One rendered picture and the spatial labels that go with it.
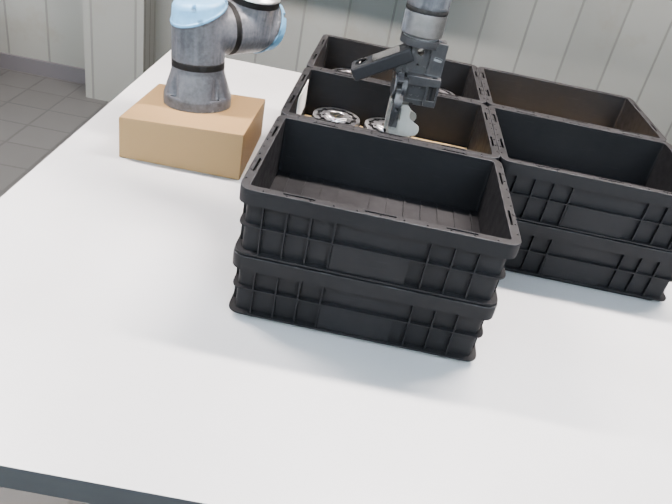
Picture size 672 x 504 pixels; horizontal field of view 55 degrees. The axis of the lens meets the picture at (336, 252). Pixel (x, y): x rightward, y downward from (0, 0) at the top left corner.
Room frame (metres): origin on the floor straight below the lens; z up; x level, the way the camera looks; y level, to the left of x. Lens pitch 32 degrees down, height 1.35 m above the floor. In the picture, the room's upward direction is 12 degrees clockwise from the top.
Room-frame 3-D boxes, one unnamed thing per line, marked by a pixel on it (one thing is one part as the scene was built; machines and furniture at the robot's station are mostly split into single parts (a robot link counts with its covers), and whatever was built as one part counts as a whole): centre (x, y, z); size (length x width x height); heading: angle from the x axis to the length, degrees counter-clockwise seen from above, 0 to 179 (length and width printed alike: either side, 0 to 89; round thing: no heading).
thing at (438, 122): (1.23, -0.05, 0.87); 0.40 x 0.30 x 0.11; 90
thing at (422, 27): (1.19, -0.07, 1.10); 0.08 x 0.08 x 0.05
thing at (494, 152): (1.23, -0.05, 0.92); 0.40 x 0.30 x 0.02; 90
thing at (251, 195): (0.93, -0.05, 0.92); 0.40 x 0.30 x 0.02; 90
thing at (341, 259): (0.93, -0.05, 0.87); 0.40 x 0.30 x 0.11; 90
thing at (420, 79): (1.19, -0.08, 1.02); 0.09 x 0.08 x 0.12; 94
